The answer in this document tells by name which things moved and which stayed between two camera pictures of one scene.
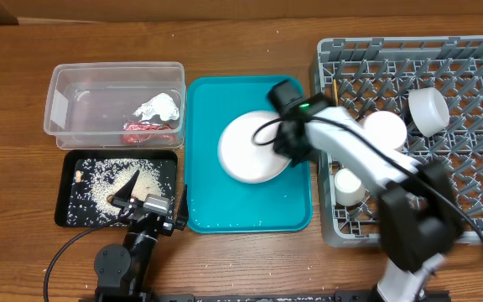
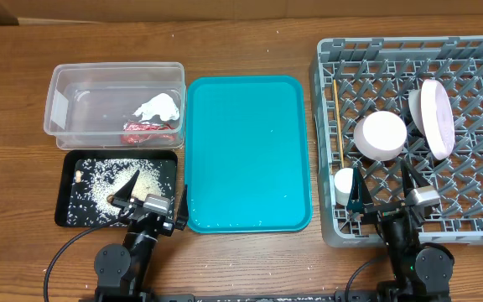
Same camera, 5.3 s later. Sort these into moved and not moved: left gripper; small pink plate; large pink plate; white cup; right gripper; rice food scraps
Moved: large pink plate; right gripper
Not moved: left gripper; rice food scraps; white cup; small pink plate
